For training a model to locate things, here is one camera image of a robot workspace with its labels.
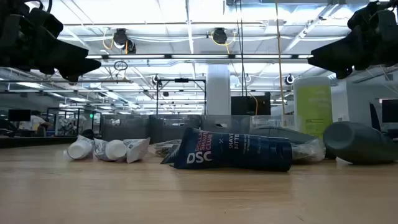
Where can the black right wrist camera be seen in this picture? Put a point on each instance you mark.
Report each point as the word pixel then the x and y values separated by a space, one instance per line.
pixel 362 15

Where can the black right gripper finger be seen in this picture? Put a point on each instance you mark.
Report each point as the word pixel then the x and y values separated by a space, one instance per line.
pixel 339 56
pixel 344 73

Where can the navy DSC shave butter tube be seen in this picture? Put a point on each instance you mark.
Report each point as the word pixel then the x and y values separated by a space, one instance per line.
pixel 236 152
pixel 169 155

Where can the white travel tube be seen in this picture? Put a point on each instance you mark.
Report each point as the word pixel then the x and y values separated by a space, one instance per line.
pixel 79 150
pixel 115 150
pixel 136 150

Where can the grey plastic bin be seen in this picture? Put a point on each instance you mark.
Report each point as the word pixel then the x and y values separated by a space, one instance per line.
pixel 124 127
pixel 171 127
pixel 225 123

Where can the black framed glass cabinet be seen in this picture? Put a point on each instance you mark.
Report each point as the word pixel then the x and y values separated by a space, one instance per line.
pixel 56 124

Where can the black monitor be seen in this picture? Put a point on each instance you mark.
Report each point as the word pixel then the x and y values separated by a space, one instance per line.
pixel 242 105
pixel 390 110
pixel 19 115

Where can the black horizontal bar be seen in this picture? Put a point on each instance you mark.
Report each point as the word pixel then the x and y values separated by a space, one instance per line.
pixel 31 141

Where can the black dome-shaped object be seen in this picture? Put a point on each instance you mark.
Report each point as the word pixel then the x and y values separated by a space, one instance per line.
pixel 88 133

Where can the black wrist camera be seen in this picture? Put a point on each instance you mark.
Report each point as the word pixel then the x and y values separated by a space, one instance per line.
pixel 46 23
pixel 362 15

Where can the black coil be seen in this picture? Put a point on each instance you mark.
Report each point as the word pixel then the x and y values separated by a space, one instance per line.
pixel 163 147
pixel 308 152

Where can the grey plastic bottle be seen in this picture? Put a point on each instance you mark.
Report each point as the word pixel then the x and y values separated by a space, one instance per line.
pixel 357 143

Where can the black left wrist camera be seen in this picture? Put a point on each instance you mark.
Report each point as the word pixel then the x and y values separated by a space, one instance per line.
pixel 46 23

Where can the green white wipes canister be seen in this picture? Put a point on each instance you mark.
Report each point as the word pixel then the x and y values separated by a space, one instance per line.
pixel 312 105

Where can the clear plastic bin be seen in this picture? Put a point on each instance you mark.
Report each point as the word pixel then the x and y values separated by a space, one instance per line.
pixel 270 120

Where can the person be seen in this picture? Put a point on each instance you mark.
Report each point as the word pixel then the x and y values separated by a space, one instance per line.
pixel 34 123

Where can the white square column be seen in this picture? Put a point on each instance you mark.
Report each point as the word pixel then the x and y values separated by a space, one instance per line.
pixel 218 90

